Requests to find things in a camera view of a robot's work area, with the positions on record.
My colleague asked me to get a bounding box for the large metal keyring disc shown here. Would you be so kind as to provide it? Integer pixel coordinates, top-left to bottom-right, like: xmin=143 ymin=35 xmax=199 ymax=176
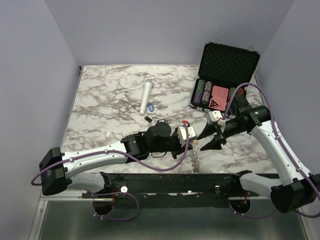
xmin=189 ymin=141 xmax=200 ymax=173

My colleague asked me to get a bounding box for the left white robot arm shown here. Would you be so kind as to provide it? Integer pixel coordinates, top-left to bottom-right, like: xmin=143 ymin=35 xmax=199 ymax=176
xmin=38 ymin=122 xmax=197 ymax=198

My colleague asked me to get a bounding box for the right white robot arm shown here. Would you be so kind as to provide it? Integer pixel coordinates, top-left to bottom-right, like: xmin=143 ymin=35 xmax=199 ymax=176
xmin=198 ymin=96 xmax=320 ymax=214

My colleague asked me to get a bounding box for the pink playing card deck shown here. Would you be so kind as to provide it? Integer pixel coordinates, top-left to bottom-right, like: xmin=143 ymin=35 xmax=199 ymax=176
xmin=209 ymin=85 xmax=229 ymax=111

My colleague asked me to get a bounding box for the black key fob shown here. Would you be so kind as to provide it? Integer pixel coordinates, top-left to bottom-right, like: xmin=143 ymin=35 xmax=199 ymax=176
xmin=144 ymin=116 xmax=152 ymax=123

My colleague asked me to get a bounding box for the blue key tag far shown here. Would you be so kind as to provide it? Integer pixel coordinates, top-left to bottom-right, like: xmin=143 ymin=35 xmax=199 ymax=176
xmin=148 ymin=103 xmax=155 ymax=112

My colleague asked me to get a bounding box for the black poker chip case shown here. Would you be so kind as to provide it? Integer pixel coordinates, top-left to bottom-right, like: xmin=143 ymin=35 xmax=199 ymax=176
xmin=189 ymin=42 xmax=261 ymax=111

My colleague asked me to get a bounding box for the white microphone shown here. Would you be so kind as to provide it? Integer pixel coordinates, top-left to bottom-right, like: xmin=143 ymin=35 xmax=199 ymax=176
xmin=139 ymin=79 xmax=153 ymax=115

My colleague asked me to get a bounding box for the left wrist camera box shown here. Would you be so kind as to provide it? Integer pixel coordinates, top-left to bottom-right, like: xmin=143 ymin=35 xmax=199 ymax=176
xmin=177 ymin=126 xmax=197 ymax=146

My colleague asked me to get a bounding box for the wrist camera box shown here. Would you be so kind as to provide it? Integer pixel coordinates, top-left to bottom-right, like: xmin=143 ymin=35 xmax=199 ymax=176
xmin=205 ymin=110 xmax=224 ymax=126
xmin=177 ymin=126 xmax=197 ymax=146

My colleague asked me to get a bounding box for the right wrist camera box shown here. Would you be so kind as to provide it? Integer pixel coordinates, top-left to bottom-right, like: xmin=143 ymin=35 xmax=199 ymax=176
xmin=205 ymin=110 xmax=224 ymax=126

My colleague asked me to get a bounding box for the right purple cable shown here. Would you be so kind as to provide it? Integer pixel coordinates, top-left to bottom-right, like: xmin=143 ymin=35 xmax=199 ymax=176
xmin=222 ymin=82 xmax=320 ymax=218

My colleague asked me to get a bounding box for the purple cable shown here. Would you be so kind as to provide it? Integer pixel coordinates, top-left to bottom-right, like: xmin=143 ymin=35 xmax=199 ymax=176
xmin=222 ymin=82 xmax=320 ymax=218
xmin=30 ymin=121 xmax=191 ymax=222

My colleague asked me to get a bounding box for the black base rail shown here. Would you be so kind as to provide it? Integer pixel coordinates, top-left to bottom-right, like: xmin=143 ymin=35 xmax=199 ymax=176
xmin=82 ymin=173 xmax=257 ymax=209

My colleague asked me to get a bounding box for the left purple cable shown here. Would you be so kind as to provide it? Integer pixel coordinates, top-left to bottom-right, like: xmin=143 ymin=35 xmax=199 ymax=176
xmin=30 ymin=121 xmax=191 ymax=222

